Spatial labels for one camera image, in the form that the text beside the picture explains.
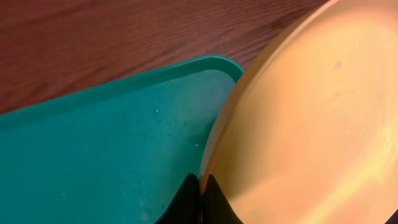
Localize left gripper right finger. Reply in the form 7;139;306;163
202;174;243;224

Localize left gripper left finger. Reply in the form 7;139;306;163
155;173;199;224

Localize yellow-green plate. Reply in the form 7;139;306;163
199;0;397;223

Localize teal plastic tray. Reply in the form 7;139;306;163
1;55;244;223

